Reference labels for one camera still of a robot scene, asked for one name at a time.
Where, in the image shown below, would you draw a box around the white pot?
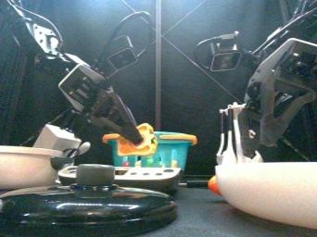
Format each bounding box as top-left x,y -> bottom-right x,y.
0,144 -> 75,192

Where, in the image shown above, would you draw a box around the teal toy basket orange handles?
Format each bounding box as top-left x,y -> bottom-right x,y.
102,131 -> 199,171

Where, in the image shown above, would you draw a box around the black pot lid grey knob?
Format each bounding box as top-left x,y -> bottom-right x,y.
0,163 -> 179,237

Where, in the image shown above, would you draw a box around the white box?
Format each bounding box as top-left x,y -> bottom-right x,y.
32,123 -> 83,153

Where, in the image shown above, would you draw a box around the large white bowl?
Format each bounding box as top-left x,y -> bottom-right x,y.
214,161 -> 317,231

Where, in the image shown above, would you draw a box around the small orange toy piece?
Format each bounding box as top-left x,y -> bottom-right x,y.
207,175 -> 223,196

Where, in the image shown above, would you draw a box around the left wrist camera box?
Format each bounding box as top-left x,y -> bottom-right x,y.
98,34 -> 141,75

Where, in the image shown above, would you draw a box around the orange yellow toy squash half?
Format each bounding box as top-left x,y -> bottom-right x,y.
116,122 -> 159,157

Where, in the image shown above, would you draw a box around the vertical metal frame pole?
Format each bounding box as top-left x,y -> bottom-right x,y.
155,0 -> 162,131

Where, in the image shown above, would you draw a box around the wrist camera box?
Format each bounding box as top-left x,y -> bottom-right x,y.
98,34 -> 141,75
209,31 -> 244,73

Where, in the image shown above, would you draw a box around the grey toy spoon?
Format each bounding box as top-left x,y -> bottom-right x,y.
68,141 -> 92,158

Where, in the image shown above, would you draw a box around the black camera cable loop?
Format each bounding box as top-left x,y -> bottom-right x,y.
96,10 -> 155,68

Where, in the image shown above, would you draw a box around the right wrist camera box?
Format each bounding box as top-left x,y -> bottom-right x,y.
209,31 -> 244,73

